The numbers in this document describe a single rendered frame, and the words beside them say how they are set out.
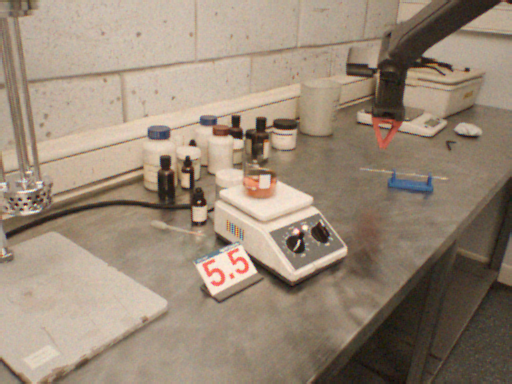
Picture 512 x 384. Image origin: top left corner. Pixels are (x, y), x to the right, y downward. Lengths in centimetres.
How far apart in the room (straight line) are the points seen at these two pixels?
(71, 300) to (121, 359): 13
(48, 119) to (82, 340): 51
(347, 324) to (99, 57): 72
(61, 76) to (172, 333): 58
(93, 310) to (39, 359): 10
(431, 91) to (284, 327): 130
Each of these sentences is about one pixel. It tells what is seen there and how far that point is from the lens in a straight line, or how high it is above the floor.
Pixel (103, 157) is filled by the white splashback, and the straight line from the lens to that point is 105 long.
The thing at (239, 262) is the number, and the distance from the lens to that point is 75.
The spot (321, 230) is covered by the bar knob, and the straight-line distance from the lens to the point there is 77.
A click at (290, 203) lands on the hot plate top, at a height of 84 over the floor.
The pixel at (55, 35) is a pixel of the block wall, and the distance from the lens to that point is 101.
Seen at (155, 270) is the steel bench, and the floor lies 75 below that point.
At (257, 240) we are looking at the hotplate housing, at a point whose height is 80.
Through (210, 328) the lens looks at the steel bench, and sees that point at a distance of 66.
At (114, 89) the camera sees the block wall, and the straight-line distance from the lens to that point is 109.
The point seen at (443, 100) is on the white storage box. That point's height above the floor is 82.
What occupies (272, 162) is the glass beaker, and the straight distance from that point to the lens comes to 77.
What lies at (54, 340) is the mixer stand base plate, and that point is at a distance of 66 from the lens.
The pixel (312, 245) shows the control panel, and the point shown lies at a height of 79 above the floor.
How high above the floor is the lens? 117
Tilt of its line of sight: 24 degrees down
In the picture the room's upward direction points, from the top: 3 degrees clockwise
